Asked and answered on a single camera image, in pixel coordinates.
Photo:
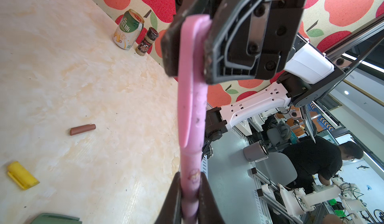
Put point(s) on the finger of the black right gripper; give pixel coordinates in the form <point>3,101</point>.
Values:
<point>234,44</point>
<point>171,40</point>

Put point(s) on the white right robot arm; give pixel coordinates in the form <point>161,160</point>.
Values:
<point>308,75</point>

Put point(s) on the person in black shirt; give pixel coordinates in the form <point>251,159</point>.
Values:
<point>319,156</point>

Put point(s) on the brown pen cap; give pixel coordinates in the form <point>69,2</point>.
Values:
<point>82,129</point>

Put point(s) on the aluminium frame post right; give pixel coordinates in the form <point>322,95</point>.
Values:
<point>365,32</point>

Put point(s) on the grey office chair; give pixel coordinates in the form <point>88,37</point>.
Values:
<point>278,168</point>

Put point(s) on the green drink can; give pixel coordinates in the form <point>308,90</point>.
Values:
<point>128,29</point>

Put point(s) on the pink pen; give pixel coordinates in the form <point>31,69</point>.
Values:
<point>191,158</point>

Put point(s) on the yellow pen cap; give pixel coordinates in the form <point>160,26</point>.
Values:
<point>22,177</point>

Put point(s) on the green pen cap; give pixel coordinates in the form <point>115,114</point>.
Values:
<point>49,218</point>

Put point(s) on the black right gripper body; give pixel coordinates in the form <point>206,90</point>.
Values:
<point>282,28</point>

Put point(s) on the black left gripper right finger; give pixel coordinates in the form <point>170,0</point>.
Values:
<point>208,212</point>

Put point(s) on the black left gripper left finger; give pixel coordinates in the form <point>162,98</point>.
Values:
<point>171,211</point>

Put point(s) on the pink pen cap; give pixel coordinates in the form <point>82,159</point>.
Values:
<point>192,89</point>

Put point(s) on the brown spice jar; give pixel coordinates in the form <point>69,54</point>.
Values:
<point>147,42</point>

